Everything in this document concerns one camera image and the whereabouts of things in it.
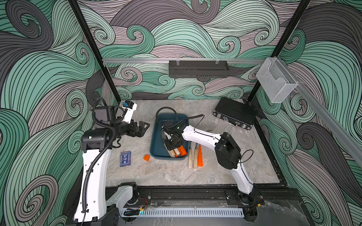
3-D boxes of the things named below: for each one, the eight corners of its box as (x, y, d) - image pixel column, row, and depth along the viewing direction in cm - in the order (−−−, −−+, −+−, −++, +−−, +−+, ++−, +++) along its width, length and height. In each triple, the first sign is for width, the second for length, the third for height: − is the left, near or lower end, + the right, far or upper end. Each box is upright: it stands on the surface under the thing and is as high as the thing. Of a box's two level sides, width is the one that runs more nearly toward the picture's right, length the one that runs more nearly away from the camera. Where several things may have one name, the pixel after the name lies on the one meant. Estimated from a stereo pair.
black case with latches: (211, 116, 112) (213, 111, 107) (221, 100, 124) (223, 95, 119) (248, 133, 102) (251, 128, 97) (254, 113, 114) (258, 108, 109)
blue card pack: (120, 167, 86) (119, 165, 84) (121, 153, 92) (120, 151, 90) (130, 165, 87) (129, 163, 85) (130, 151, 93) (130, 150, 91)
